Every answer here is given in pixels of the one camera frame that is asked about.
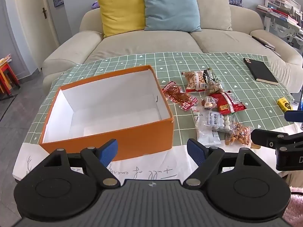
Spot white candy balls packet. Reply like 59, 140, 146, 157
206, 111, 234, 133

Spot red dried meat packet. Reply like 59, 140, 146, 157
162, 81, 198, 111

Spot peanut snack bag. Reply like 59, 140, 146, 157
182, 71, 206, 93

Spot dark book on sofa arm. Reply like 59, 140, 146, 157
252, 36, 275, 51

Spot yellow small carton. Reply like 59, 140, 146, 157
277, 97, 293, 113

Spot white long sachet pack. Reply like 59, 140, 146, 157
193, 108, 221, 147

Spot orange glazed nuts packet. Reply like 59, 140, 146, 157
225, 122, 252, 146

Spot green checkered tablecloth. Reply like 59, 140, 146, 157
24, 51, 296, 147

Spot white paper table cover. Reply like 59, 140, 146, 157
12, 142, 283, 183

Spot pink fluffy cloth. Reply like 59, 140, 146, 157
283, 187, 303, 227

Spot small pastry packet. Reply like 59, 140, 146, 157
201, 96, 217, 110

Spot red snack bag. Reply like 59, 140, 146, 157
210, 91, 246, 115

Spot black notebook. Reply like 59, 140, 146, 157
243, 58, 278, 86

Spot orange cardboard box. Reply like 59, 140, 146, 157
39, 65, 174, 160

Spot clear mixed nuts bag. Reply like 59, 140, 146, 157
203, 68, 224, 95

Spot cluttered white shelf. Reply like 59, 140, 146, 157
257, 0, 302, 54

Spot red stool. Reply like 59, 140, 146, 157
0, 62, 20, 97

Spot beige sofa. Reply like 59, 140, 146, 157
42, 5, 302, 93

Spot beige cushion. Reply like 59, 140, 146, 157
197, 0, 233, 31

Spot white door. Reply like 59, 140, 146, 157
15, 0, 59, 70

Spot yellow cushion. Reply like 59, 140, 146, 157
98, 0, 145, 37

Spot light blue cushion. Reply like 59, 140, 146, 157
144, 0, 201, 32

